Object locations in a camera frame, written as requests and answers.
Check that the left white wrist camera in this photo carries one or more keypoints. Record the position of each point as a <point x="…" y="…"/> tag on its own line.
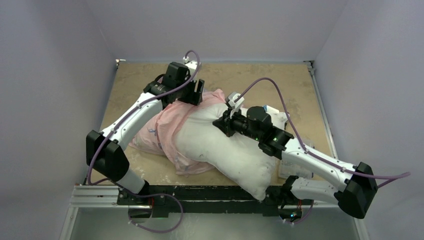
<point x="193" y="66"/>

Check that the aluminium frame rail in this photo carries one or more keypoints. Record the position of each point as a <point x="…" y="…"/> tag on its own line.
<point x="93" y="214"/>

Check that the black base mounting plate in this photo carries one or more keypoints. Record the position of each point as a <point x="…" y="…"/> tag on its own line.
<point x="221" y="199"/>

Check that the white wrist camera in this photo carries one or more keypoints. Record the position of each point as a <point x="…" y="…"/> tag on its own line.
<point x="234" y="101"/>
<point x="193" y="66"/>

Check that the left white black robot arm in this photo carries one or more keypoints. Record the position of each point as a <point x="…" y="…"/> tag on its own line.
<point x="105" y="149"/>

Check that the white pillow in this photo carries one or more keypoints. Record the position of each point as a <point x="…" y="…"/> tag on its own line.
<point x="237" y="157"/>

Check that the pink purple printed pillowcase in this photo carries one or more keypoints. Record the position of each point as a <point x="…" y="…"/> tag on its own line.
<point x="157" y="136"/>

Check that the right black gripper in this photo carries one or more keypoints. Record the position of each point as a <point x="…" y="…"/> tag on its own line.
<point x="224" y="122"/>

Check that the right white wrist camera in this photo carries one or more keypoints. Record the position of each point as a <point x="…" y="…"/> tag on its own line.
<point x="234" y="101"/>

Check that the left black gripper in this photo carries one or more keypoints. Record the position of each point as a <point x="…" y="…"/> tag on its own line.
<point x="194" y="97"/>

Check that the clear plastic parts box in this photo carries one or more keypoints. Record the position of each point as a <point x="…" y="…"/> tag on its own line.
<point x="287" y="168"/>

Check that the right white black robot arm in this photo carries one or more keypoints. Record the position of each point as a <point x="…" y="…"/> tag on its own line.
<point x="351" y="187"/>

